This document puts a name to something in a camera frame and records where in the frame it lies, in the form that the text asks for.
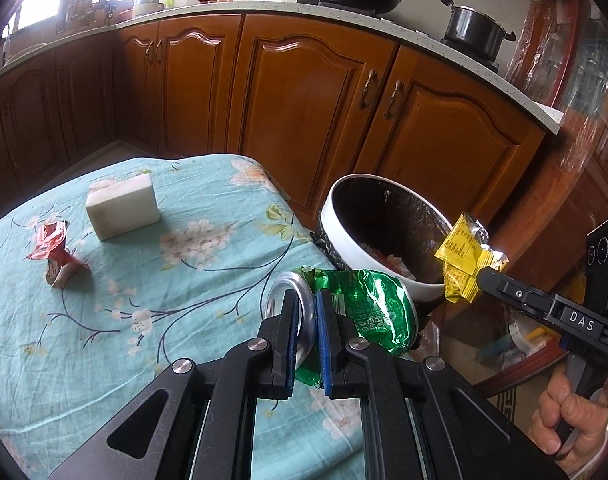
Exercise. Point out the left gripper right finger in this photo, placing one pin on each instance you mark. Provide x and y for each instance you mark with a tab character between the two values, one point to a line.
420	420

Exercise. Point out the white lidded pot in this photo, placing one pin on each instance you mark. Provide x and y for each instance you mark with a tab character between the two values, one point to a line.
142	7

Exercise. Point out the right hand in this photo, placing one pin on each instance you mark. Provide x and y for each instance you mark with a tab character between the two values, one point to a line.
557	402

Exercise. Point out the wooden kitchen base cabinets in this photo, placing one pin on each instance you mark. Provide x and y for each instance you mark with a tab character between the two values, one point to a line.
311	100

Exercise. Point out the green snack bag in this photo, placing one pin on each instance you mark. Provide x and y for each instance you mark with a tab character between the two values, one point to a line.
377	303

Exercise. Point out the white trash bin black liner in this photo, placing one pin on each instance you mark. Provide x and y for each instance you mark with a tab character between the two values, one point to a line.
369	222

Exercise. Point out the red snack wrapper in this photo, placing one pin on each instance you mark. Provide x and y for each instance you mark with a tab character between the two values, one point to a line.
50	246

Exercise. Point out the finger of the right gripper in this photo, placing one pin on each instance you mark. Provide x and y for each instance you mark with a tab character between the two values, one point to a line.
581	330

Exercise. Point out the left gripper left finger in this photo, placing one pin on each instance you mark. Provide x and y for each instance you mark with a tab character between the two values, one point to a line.
195	421

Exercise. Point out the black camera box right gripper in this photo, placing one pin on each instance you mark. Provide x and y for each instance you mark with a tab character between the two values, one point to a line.
596	270

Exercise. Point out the yellow snack packet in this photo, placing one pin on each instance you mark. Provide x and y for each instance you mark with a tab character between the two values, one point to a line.
464	253

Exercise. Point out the teal floral tablecloth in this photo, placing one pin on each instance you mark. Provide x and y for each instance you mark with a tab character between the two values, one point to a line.
188	286

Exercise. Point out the black cooking pot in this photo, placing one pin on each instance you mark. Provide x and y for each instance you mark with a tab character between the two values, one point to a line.
475	34

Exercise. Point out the white foam block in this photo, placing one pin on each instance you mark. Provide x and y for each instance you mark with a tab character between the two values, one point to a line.
119	207

